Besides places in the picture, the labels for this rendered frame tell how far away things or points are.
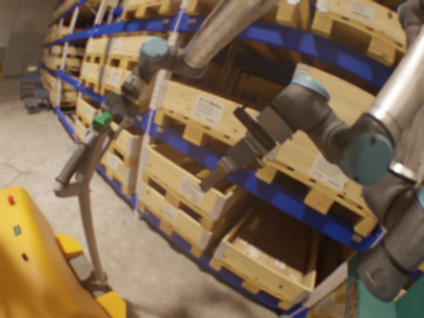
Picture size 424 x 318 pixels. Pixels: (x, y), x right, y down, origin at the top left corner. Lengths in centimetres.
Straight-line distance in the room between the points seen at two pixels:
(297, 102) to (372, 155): 19
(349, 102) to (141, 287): 193
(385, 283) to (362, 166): 34
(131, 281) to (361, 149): 173
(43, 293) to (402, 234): 106
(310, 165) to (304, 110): 63
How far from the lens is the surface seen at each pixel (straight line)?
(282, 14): 115
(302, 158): 100
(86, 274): 130
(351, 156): 31
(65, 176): 49
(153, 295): 171
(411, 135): 62
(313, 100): 41
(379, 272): 56
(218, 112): 112
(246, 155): 39
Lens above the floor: 158
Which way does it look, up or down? 22 degrees down
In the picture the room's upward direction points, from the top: 19 degrees clockwise
